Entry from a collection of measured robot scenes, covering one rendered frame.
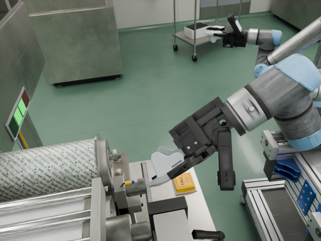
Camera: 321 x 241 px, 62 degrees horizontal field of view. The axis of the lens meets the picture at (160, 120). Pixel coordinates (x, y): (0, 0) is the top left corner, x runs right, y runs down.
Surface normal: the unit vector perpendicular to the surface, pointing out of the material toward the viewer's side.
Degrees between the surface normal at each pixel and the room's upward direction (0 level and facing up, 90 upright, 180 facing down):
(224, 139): 55
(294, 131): 106
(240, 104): 40
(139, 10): 90
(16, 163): 18
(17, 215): 0
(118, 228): 8
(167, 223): 0
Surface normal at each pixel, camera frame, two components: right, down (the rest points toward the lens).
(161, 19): 0.17, 0.60
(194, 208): -0.06, -0.78
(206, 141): -0.18, 0.10
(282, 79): -0.38, -0.20
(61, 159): 0.01, -0.48
